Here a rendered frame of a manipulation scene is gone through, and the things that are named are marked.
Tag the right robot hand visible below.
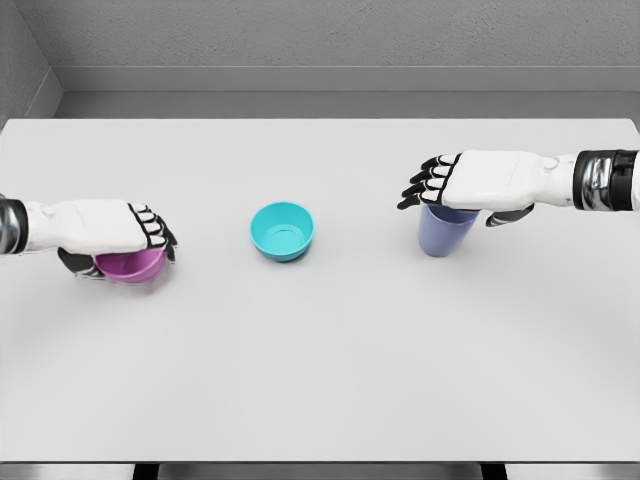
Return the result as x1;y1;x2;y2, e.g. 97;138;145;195
396;149;551;228

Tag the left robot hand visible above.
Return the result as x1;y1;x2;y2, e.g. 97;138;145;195
56;199;179;280

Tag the purple bowl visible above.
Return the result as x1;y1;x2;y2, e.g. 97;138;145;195
94;247;166;286

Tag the blue cup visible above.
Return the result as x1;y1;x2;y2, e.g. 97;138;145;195
418;202;482;259

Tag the teal bowl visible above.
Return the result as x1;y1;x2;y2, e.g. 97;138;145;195
249;201;316;264

